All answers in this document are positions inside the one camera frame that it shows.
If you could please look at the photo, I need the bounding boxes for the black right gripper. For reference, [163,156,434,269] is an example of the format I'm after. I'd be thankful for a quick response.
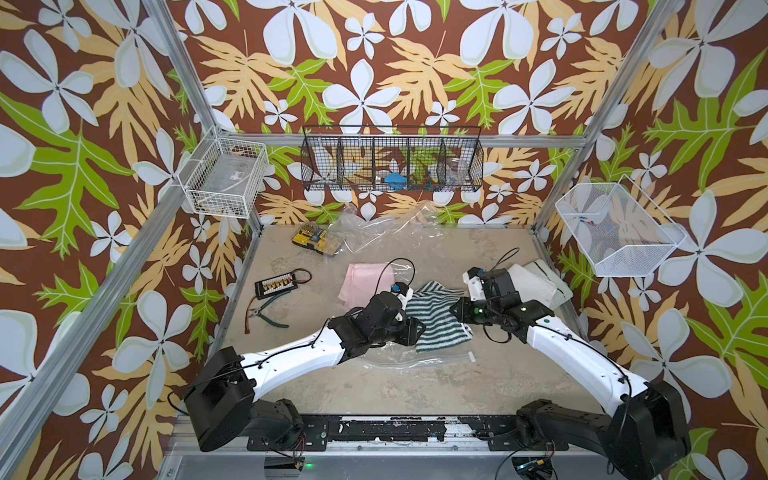
[446,295,502,326]

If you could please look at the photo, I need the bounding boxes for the green white striped towel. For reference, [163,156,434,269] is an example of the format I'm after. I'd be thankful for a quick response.
[406,281,473,353]

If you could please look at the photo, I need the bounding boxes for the pink towel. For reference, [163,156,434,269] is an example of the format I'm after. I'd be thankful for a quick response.
[338,263,395,310]

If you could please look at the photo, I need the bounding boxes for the clear plastic vacuum bag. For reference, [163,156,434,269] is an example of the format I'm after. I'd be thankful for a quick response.
[325,203,475,370]

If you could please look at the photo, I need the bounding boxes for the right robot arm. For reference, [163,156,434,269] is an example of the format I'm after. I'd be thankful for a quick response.
[450,267,692,479]

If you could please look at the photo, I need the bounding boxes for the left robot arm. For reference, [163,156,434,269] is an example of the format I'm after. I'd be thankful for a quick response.
[183,282,426,452]

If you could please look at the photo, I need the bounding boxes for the white folded towel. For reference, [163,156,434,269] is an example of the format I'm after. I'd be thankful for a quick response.
[508,260,573,310]

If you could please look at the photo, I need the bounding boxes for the yellow black screwdriver bit case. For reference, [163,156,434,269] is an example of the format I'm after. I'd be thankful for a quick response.
[291,222,344,256]

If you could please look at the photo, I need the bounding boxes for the black parallel charging board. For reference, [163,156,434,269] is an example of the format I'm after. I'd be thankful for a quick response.
[254,268,313,300]

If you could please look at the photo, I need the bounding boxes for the white mesh basket right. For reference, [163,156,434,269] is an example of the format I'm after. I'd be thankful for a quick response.
[555,175,687,278]

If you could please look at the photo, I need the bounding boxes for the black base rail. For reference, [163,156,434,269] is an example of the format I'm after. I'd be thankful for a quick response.
[244,414,568,454]

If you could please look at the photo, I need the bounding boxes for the green handled pliers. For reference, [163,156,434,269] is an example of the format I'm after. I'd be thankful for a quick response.
[244,293,289,335]

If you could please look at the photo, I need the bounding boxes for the black wire basket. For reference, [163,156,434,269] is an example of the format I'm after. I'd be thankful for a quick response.
[299,125,485,193]

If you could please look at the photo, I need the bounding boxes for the white wire basket left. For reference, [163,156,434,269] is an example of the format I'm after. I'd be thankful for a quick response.
[180,136,270,219]

